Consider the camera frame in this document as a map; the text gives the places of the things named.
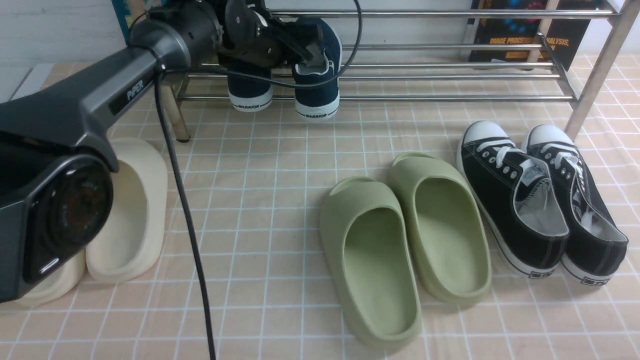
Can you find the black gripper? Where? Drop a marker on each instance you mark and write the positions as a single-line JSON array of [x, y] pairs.
[[253, 36]]

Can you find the navy canvas shoe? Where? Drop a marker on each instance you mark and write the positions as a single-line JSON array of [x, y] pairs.
[[248, 95], [319, 103]]

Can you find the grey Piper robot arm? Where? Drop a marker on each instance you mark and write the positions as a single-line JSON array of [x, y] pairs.
[[56, 160]]

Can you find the metal shoe rack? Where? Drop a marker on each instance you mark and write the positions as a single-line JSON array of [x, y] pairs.
[[620, 18]]

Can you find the teal green book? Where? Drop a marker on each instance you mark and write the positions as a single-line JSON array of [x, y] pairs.
[[127, 11]]

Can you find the left green foam slide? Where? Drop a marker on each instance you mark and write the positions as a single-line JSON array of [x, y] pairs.
[[364, 238]]

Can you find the green foam slide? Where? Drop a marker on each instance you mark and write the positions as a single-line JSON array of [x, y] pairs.
[[445, 232], [364, 238]]

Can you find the right cream foam slide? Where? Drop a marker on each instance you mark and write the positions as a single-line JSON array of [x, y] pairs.
[[131, 240]]

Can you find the cream foam slide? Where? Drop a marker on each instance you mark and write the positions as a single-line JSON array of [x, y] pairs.
[[131, 240], [58, 282]]

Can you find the right green foam slide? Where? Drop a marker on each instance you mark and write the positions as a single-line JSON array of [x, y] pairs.
[[445, 232]]

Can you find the left black canvas sneaker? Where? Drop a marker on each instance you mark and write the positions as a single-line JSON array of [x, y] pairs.
[[515, 195]]

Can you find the black canvas sneaker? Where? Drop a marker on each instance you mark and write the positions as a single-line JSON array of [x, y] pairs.
[[595, 246], [515, 195]]

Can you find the black image processing book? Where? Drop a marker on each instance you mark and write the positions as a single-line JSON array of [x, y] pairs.
[[563, 35]]

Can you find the left cream foam slide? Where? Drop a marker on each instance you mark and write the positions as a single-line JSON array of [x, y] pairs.
[[58, 282]]

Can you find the right black canvas sneaker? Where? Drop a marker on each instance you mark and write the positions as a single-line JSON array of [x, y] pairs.
[[595, 246]]

